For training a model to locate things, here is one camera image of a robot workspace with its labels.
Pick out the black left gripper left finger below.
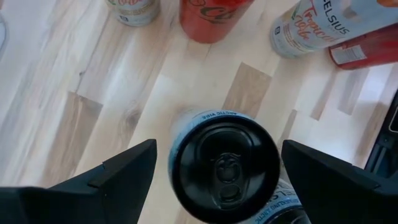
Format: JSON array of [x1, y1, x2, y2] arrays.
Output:
[[0, 139, 158, 224]]

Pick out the black aluminium table frame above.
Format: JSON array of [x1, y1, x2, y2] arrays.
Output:
[[363, 90, 398, 180]]

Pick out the red Coca-Cola Zero can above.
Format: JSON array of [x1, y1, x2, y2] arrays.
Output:
[[179, 0, 255, 44]]

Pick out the Celsius Arctic Vibe can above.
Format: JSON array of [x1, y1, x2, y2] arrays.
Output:
[[167, 108, 281, 224], [239, 177, 312, 224]]

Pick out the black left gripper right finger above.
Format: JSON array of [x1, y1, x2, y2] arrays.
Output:
[[281, 139, 398, 224]]

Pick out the red Darth Vader Coke can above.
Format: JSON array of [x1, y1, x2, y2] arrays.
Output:
[[328, 23, 398, 71]]

